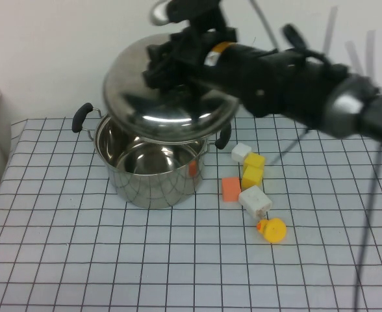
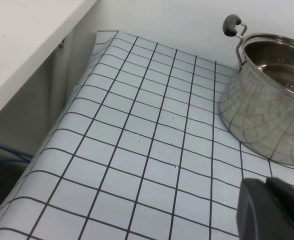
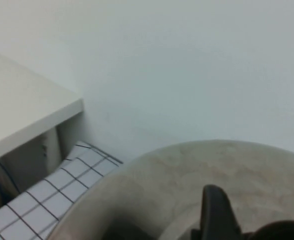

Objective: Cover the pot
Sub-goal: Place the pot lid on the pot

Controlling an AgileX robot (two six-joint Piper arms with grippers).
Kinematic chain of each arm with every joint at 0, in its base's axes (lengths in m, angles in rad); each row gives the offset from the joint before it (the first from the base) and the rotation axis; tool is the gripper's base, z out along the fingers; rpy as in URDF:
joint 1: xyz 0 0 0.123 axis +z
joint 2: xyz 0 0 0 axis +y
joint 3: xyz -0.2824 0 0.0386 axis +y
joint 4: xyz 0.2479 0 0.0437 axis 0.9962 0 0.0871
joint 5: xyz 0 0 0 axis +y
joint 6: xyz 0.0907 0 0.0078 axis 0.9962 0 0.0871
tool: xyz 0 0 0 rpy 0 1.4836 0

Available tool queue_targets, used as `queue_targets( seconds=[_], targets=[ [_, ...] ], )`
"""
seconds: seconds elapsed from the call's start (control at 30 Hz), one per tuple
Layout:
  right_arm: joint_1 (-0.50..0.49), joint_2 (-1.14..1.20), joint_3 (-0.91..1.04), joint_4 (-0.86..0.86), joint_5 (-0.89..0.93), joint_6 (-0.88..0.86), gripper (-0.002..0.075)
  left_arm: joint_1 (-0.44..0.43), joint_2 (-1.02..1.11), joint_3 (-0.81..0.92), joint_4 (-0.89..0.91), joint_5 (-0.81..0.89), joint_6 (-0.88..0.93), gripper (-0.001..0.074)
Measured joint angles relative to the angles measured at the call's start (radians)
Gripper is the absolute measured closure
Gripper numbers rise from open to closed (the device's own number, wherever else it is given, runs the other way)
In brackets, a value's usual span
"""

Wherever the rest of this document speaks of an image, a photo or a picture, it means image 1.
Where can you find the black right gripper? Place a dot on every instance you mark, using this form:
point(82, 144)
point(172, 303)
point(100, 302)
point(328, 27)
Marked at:
point(197, 48)

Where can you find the steel lid with black knob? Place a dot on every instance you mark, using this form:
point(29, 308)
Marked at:
point(165, 120)

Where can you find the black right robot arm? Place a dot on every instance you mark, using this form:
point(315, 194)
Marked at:
point(275, 81)

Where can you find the small white cube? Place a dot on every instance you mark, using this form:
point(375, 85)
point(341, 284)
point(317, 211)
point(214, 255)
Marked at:
point(240, 152)

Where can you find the yellow cube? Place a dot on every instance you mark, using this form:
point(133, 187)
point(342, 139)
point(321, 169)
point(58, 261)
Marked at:
point(254, 161)
point(251, 176)

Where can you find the orange block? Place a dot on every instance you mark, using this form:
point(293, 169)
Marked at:
point(231, 189)

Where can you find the large white cube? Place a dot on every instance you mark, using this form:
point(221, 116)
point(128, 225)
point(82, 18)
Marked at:
point(254, 200)

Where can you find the yellow rubber duck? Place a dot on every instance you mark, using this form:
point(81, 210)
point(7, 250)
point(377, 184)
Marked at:
point(273, 230)

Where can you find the white checked tablecloth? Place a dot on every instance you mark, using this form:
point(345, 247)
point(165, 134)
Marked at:
point(113, 260)

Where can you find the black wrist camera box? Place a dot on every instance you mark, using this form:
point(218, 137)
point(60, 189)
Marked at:
point(194, 9)

